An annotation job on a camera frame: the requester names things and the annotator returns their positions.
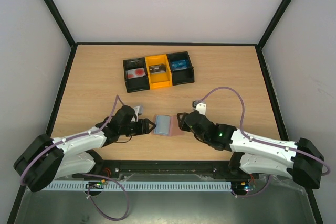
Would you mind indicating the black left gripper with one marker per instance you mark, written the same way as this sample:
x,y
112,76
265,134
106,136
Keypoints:
x,y
140,131

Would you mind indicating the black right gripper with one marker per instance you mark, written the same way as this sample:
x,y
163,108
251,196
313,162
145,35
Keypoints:
x,y
188,121

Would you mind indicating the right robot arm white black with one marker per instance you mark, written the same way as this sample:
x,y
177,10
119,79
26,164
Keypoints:
x,y
300,161

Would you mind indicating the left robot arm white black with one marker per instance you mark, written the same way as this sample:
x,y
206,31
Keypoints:
x,y
47,159

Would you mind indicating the white red card in bin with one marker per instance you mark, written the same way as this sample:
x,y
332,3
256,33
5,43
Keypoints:
x,y
136,73

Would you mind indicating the left black bin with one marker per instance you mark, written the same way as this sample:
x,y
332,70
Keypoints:
x,y
136,84

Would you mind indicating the black bin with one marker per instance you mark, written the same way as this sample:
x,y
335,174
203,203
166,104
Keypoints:
x,y
136,84
183,76

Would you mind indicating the right black bin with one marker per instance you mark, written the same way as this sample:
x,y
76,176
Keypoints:
x,y
183,76

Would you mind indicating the yellow middle bin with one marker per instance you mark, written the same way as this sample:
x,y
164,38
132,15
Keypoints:
x,y
160,80

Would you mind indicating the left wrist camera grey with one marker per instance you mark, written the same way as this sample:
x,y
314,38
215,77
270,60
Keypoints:
x,y
138,110

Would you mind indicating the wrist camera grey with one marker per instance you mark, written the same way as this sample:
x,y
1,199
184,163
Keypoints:
x,y
138,110
199,106

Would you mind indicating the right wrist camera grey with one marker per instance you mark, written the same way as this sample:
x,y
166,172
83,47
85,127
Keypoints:
x,y
199,106

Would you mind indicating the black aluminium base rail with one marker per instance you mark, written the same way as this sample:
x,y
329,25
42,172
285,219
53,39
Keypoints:
x,y
215,169

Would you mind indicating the light blue slotted cable duct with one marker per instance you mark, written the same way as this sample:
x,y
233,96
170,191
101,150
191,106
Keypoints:
x,y
66,185

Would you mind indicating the black enclosure frame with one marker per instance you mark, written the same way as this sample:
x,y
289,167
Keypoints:
x,y
259,46

